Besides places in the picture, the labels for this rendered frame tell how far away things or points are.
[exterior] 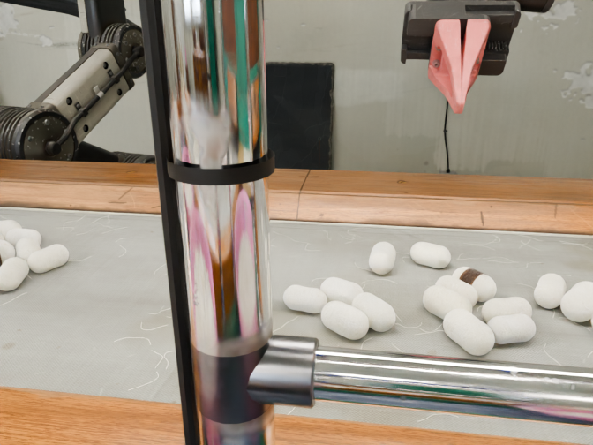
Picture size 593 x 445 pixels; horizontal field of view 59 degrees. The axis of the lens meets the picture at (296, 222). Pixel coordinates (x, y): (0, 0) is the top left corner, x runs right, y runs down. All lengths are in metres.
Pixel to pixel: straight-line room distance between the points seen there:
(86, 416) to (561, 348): 0.28
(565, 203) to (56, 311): 0.46
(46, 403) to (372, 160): 2.27
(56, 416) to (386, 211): 0.37
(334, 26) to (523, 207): 1.94
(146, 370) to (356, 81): 2.17
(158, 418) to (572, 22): 2.31
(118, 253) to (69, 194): 0.16
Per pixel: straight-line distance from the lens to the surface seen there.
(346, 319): 0.34
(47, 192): 0.64
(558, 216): 0.57
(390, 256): 0.42
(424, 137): 2.44
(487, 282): 0.40
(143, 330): 0.37
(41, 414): 0.28
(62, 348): 0.37
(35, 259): 0.47
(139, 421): 0.26
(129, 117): 2.84
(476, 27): 0.52
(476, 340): 0.34
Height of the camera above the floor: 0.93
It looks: 21 degrees down
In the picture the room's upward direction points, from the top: straight up
